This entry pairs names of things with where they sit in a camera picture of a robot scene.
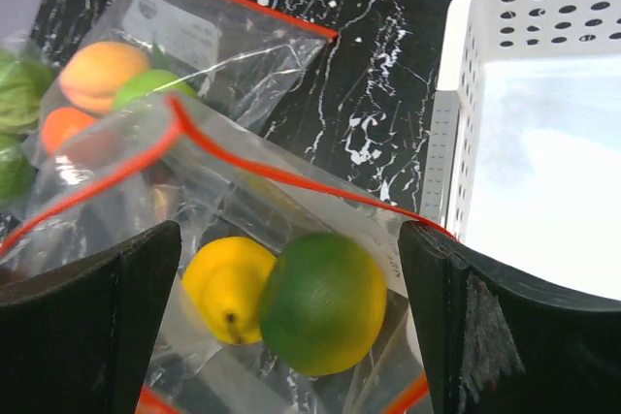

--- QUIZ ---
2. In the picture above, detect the green yellow mango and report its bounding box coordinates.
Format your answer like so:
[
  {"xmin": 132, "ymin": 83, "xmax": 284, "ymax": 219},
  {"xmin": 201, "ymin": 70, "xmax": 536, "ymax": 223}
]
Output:
[{"xmin": 258, "ymin": 232, "xmax": 387, "ymax": 377}]

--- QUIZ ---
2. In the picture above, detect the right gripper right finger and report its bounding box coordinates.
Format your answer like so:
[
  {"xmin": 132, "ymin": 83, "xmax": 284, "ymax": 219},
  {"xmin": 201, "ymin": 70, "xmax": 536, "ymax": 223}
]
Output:
[{"xmin": 398, "ymin": 220, "xmax": 620, "ymax": 413}]

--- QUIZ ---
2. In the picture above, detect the red tomato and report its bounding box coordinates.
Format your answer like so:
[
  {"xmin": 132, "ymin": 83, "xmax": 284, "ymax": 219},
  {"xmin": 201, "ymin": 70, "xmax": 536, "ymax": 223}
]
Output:
[{"xmin": 40, "ymin": 107, "xmax": 96, "ymax": 154}]

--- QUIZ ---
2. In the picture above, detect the orange fruit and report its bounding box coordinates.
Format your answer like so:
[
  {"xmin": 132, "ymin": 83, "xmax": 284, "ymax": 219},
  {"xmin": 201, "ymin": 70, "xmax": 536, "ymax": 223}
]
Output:
[{"xmin": 58, "ymin": 41, "xmax": 149, "ymax": 114}]

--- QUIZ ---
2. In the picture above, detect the yellow peach fruit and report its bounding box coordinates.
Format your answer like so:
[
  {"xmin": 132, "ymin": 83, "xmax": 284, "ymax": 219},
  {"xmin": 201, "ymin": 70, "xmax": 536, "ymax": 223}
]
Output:
[{"xmin": 181, "ymin": 236, "xmax": 276, "ymax": 345}]

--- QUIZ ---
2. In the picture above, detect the light green cabbage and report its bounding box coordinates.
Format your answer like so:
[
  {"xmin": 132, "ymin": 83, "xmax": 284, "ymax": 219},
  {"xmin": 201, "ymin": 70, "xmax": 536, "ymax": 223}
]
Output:
[{"xmin": 1, "ymin": 48, "xmax": 55, "ymax": 135}]

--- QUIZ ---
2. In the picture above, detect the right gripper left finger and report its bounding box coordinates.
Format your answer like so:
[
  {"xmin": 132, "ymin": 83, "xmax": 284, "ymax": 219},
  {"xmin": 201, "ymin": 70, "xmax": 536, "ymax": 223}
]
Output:
[{"xmin": 1, "ymin": 221, "xmax": 181, "ymax": 413}]

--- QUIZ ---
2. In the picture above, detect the green lime fruit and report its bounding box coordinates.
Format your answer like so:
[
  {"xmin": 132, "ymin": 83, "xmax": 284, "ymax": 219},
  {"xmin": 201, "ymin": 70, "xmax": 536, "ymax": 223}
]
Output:
[{"xmin": 113, "ymin": 69, "xmax": 197, "ymax": 110}]

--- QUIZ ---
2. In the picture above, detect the clear zip bag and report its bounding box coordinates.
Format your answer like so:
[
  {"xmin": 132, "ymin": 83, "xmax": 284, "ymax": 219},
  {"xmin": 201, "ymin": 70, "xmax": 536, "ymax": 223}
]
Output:
[
  {"xmin": 18, "ymin": 0, "xmax": 340, "ymax": 177},
  {"xmin": 1, "ymin": 93, "xmax": 432, "ymax": 413}
]

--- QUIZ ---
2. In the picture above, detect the white plastic basket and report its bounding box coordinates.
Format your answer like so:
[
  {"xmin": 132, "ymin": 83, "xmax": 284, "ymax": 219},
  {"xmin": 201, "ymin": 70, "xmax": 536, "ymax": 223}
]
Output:
[{"xmin": 419, "ymin": 0, "xmax": 620, "ymax": 300}]

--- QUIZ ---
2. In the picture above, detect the dark green cabbage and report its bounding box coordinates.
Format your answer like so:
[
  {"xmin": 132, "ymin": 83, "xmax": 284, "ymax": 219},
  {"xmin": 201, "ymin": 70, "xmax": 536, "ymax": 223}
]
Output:
[{"xmin": 0, "ymin": 134, "xmax": 37, "ymax": 207}]

